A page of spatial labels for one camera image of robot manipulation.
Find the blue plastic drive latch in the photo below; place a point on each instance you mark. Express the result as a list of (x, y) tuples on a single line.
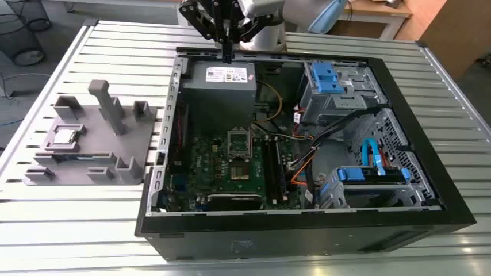
[(325, 72), (331, 87)]

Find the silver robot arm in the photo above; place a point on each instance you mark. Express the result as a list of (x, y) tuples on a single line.
[(269, 37)]

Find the grey power supply unit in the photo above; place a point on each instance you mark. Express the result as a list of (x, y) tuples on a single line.
[(222, 100)]

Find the grey metal drive cage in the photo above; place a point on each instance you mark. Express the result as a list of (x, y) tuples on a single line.
[(345, 106)]

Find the black PC case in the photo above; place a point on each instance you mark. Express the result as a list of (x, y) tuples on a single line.
[(269, 244)]

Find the small black mesh bin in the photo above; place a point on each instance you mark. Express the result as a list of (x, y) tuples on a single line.
[(38, 17)]

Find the empty blue disk carrier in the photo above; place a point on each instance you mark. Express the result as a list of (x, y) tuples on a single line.
[(326, 194)]

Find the wooden cabinet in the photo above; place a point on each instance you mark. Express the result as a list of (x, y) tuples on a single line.
[(453, 34)]

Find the grey metal disk bay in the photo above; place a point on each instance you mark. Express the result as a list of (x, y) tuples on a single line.
[(375, 187)]

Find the grey parts rack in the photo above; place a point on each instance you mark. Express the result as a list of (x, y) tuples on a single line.
[(97, 143)]

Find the wooden desk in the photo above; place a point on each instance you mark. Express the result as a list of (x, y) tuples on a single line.
[(383, 8)]

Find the black RAM slot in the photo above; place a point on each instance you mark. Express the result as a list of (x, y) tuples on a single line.
[(281, 172), (270, 172)]

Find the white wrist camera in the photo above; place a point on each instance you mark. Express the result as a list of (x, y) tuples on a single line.
[(261, 7)]

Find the RAM stick with blue label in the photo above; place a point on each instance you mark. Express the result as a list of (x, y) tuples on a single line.
[(77, 158)]

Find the CPU socket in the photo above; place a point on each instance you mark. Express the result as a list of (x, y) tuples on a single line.
[(242, 172)]

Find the hard disk in blue carrier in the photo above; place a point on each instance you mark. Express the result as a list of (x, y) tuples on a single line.
[(383, 174)]

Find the silver CPU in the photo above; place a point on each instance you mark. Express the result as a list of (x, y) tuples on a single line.
[(65, 137)]

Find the green motherboard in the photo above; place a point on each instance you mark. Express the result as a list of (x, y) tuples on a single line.
[(215, 184)]

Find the black graphics card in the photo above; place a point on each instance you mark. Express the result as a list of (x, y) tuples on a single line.
[(234, 202)]

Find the large black mesh bin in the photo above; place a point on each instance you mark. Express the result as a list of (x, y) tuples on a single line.
[(27, 54)]

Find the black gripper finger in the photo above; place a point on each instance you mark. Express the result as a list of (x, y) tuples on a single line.
[(261, 26), (195, 17)]

